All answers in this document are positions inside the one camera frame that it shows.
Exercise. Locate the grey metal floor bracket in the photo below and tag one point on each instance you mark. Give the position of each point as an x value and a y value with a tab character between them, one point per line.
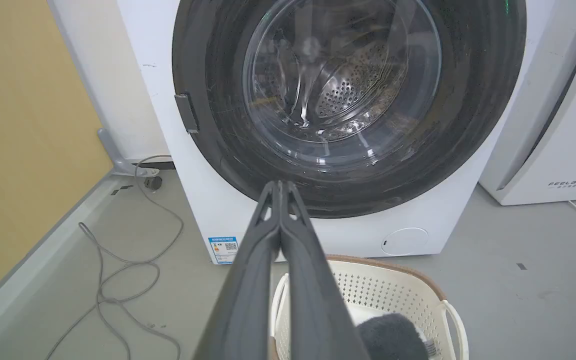
118	157

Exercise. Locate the white air purifier appliance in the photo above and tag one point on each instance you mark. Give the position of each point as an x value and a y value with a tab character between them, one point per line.
558	125

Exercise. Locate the white perforated laundry basket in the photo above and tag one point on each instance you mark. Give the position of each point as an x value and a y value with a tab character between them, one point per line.
393	290

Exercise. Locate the white front-load washing machine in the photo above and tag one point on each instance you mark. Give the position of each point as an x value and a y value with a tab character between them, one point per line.
168	125

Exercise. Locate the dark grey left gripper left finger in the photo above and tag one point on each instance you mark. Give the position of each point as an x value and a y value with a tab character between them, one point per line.
248	295

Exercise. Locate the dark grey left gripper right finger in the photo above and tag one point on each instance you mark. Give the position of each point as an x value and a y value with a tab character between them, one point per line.
313	300

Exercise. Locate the round dark glass washer door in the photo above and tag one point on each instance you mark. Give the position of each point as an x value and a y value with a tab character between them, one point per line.
468	125

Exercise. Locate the black round floor plug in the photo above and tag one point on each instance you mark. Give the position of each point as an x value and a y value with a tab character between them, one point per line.
153	182

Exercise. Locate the blue energy label sticker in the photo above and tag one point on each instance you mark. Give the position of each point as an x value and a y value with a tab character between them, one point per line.
223	249

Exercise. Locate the dark grey fuzzy cloth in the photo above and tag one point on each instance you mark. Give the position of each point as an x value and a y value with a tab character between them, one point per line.
390	337

